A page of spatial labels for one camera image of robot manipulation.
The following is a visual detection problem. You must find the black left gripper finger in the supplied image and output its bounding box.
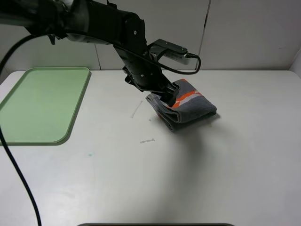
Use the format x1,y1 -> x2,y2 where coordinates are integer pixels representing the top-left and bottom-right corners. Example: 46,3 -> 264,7
161,82 -> 180,107

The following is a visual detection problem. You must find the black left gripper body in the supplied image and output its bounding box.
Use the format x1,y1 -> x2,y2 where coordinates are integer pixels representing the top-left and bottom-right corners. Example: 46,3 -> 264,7
114,47 -> 174,93

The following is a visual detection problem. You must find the grey towel with orange pattern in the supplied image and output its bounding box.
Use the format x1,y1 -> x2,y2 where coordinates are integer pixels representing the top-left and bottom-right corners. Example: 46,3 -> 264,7
146,79 -> 217,132

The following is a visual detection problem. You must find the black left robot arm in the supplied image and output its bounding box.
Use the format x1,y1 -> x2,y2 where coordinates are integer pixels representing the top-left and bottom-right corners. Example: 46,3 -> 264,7
0,0 -> 179,106

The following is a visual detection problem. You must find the green plastic tray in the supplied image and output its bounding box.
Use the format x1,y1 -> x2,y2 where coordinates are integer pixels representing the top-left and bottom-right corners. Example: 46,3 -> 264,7
0,67 -> 91,146

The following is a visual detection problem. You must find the clear tape strip upper left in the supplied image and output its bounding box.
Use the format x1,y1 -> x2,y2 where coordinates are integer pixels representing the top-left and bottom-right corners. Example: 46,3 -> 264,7
130,101 -> 143,118

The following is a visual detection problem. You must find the clear tape strip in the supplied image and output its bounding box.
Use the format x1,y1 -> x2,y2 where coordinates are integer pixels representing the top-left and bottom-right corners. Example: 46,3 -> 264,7
140,138 -> 155,144
130,101 -> 143,118

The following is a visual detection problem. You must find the clear tape strip lower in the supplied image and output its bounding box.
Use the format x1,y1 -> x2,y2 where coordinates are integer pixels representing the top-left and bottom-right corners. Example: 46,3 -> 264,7
140,138 -> 155,144

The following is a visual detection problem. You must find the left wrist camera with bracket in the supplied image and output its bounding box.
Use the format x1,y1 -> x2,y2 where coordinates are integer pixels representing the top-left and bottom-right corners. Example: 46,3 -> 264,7
147,39 -> 190,65

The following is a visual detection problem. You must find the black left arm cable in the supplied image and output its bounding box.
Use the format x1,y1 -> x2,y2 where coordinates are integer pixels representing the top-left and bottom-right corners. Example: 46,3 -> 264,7
0,32 -> 202,226

